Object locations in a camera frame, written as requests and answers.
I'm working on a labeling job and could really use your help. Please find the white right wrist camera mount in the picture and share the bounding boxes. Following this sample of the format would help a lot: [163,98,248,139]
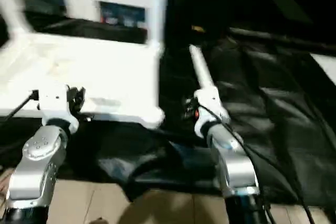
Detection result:
[193,87,230,138]

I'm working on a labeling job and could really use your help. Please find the black left wrist camera cable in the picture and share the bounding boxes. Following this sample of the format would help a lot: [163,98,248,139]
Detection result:
[0,90,39,123]

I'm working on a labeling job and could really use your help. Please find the white flat board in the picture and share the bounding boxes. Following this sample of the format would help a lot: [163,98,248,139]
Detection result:
[311,53,336,78]

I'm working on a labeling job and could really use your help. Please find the black mat cloth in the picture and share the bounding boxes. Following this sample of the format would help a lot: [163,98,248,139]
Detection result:
[0,11,336,206]

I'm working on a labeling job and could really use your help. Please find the white plastic table top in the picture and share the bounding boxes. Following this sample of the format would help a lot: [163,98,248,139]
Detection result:
[0,32,165,131]

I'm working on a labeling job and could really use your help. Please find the white plastic table leg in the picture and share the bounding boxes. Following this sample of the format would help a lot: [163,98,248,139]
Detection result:
[149,0,169,49]
[0,0,31,41]
[188,45,219,91]

